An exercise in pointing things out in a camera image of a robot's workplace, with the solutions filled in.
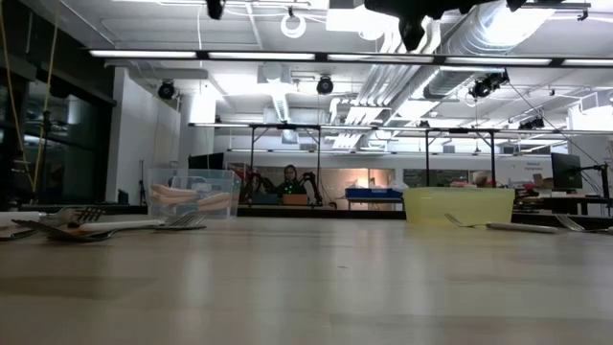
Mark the thin black floor stand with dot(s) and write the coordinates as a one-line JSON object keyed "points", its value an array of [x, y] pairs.
{"points": [[142, 184]]}

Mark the black background desk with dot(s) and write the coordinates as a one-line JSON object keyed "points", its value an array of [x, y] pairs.
{"points": [[565, 201]]}

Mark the black metal table frame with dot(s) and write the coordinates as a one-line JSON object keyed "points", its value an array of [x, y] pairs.
{"points": [[311, 212]]}

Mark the cardboard box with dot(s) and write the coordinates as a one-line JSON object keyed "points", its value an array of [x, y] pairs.
{"points": [[541, 181]]}

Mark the orange storage box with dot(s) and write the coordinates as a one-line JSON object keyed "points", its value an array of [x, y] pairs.
{"points": [[294, 199]]}

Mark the silver metal fork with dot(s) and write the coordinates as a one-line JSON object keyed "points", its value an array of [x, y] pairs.
{"points": [[16, 235]]}

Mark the clear plastic container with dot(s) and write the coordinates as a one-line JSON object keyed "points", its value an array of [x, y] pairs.
{"points": [[194, 177]]}

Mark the white LED light strip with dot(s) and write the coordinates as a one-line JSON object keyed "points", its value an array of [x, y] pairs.
{"points": [[380, 57], [261, 55], [498, 61], [589, 62], [143, 54]]}

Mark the person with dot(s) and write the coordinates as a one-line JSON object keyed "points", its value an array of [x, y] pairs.
{"points": [[289, 178]]}

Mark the black background workstation frame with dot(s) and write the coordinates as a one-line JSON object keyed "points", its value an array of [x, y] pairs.
{"points": [[427, 153], [252, 144]]}

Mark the silver ventilation duct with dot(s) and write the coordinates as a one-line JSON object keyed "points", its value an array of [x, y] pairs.
{"points": [[450, 84]]}

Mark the yellow plastic container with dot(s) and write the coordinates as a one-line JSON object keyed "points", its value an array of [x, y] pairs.
{"points": [[457, 206]]}

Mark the black overhead light bar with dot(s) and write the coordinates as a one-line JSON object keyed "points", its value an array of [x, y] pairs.
{"points": [[321, 56]]}

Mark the black computer monitor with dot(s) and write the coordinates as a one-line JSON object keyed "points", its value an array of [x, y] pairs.
{"points": [[565, 170]]}

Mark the black ceiling camera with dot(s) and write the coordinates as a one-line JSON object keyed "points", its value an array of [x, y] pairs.
{"points": [[166, 90], [531, 123], [324, 85], [488, 85]]}

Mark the blue bin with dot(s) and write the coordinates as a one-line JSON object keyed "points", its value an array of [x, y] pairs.
{"points": [[373, 193]]}

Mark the blue storage box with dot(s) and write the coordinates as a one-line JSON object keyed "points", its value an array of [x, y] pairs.
{"points": [[265, 199]]}

